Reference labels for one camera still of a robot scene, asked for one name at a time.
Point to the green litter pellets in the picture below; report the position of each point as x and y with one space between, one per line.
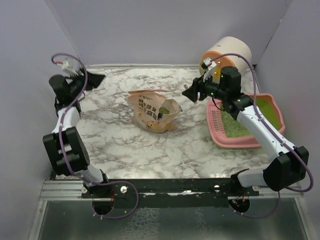
234 129

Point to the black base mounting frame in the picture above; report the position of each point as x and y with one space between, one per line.
121 197

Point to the pink cat litter bag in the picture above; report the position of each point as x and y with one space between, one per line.
153 111

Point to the pink green litter box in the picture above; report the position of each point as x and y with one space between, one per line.
249 120

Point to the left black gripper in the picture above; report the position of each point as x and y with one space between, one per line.
94 80

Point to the round pastel drawer cabinet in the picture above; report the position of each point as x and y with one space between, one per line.
228 45

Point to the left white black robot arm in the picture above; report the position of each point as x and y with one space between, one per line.
65 149

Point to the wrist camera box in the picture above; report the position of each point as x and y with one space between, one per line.
67 67
209 66

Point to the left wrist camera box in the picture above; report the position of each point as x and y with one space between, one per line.
67 67

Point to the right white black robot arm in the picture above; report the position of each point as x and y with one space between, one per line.
288 163

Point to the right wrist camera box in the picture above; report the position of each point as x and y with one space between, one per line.
209 66

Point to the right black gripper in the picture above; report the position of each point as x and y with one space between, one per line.
198 85

